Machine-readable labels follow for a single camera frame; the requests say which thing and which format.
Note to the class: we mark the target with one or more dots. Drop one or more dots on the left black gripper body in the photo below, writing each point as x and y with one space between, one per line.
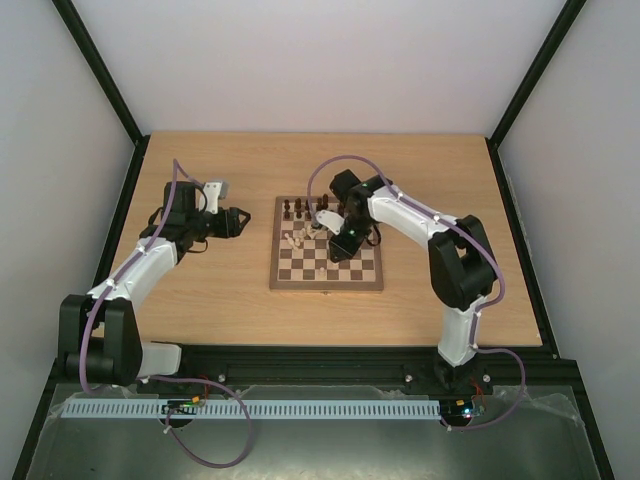
220 230

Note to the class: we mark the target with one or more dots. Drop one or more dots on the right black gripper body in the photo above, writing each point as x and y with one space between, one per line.
340 248

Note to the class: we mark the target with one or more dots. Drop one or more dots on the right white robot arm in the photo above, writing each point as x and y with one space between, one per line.
461 262

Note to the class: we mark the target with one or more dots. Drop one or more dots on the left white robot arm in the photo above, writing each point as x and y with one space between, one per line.
99 340

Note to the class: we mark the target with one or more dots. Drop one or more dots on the dark chess pieces row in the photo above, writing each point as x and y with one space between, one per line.
297 208

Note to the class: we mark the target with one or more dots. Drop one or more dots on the left white pieces pile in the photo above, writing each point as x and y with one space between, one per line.
297 238

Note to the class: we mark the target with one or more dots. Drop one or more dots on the wooden chess board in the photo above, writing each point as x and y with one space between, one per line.
296 270

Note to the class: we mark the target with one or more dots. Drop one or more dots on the metal front tray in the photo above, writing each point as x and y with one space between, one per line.
542 437

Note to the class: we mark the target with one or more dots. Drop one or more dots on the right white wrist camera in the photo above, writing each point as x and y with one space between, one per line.
329 220

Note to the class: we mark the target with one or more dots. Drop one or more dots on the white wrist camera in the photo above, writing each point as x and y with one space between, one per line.
211 194
329 220

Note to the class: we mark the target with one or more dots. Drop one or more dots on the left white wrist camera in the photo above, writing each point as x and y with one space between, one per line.
211 194

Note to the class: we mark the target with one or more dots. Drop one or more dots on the left black frame post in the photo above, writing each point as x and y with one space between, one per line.
75 25

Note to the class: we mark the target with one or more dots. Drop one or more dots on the black frame post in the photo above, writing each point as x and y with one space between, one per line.
549 47
75 25

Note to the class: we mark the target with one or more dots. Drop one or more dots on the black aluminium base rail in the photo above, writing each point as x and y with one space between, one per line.
412 370

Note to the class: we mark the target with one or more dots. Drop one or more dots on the grey slotted cable duct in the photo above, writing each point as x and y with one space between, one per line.
254 409

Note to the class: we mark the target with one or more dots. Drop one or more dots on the right black frame post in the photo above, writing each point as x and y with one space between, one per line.
549 47

